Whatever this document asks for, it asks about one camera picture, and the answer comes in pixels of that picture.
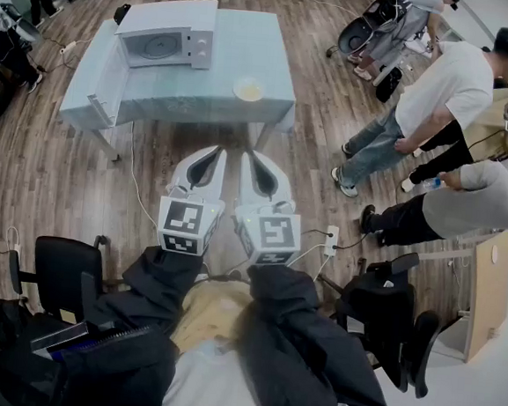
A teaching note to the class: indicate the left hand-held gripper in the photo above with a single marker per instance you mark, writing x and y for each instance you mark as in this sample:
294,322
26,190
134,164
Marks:
180,222

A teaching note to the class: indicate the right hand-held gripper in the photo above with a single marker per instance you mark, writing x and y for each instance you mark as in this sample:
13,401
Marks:
278,233

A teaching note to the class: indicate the white plate of food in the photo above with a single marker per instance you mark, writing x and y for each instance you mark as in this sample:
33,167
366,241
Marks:
248,89

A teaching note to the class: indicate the white microwave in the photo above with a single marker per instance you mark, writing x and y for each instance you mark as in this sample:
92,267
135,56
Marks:
168,22

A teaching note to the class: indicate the person's left forearm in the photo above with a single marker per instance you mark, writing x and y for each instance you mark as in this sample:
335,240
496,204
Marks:
163,278

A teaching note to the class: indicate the person's right forearm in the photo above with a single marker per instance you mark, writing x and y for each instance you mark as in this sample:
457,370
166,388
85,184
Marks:
281,297

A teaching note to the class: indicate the black box behind microwave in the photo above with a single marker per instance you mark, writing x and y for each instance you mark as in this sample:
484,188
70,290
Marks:
121,13

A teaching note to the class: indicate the white power strip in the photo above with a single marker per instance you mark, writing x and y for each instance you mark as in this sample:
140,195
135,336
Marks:
331,240
67,47

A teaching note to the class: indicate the person's beige trousers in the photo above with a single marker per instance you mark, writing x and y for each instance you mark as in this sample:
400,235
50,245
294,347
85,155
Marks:
213,313

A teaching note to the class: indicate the table with pale blue cloth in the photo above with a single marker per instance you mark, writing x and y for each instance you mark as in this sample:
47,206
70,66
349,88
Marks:
250,42

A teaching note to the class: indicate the black bag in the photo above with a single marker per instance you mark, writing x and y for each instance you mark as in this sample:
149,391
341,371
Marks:
389,85

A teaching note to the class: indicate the black office chair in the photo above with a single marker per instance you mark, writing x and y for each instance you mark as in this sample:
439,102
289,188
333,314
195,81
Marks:
386,306
67,270

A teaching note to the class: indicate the clear water bottle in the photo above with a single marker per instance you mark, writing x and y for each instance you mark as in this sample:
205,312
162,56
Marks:
432,183

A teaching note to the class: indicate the black round machine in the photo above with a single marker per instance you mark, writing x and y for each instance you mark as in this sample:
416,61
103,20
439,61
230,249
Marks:
362,30

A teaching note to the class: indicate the person's white shirt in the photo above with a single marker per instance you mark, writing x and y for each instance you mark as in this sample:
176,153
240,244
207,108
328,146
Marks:
211,388

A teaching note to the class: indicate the wooden desk panel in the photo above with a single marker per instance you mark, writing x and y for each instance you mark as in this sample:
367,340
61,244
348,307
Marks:
488,298

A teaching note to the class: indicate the black chair with dark jacket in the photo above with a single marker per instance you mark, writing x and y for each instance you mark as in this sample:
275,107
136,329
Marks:
11,353

